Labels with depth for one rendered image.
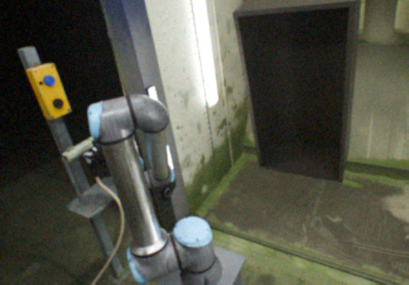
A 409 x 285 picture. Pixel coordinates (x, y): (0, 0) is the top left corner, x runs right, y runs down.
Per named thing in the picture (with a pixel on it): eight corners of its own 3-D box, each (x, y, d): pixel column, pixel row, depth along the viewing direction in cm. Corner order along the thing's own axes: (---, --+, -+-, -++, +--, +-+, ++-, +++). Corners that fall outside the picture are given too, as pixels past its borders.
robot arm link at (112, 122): (182, 279, 114) (131, 99, 87) (138, 296, 110) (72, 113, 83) (173, 253, 128) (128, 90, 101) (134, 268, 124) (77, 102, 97)
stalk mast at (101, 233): (119, 270, 212) (27, 47, 140) (124, 273, 209) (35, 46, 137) (113, 277, 208) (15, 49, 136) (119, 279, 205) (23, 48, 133)
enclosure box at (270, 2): (272, 139, 248) (254, -7, 178) (349, 149, 219) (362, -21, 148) (259, 167, 225) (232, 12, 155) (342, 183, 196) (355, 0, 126)
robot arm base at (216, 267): (209, 299, 117) (205, 282, 112) (172, 281, 126) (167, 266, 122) (229, 262, 131) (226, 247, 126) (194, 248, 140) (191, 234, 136)
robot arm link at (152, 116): (162, 79, 97) (170, 166, 154) (124, 88, 94) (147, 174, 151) (172, 105, 91) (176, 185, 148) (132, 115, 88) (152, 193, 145)
